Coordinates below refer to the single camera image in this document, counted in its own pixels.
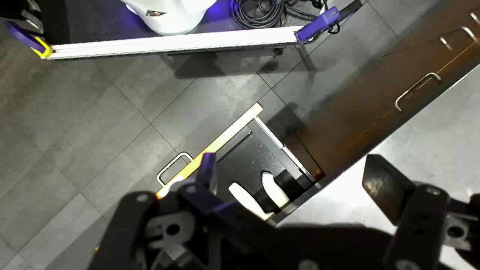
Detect silver cabinet handle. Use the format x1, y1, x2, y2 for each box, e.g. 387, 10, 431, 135
393, 70, 443, 112
459, 24, 480, 45
438, 34, 455, 52

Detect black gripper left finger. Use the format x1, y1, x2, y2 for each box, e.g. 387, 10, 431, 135
89, 151, 243, 270

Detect white-handled utensil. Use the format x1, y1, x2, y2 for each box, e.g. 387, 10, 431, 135
260, 171, 293, 210
228, 181, 267, 220

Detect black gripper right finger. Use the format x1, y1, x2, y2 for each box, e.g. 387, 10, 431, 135
362, 154, 480, 270

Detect wooden drawer with silver handle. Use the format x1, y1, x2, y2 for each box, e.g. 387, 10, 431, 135
155, 102, 327, 228

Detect white robot stand board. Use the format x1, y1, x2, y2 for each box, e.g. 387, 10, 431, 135
47, 24, 305, 61

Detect black coiled cables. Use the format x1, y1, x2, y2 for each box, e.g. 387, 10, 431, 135
233, 0, 302, 30

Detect purple clamp with yellow tip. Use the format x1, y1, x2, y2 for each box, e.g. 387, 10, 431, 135
6, 21, 54, 60

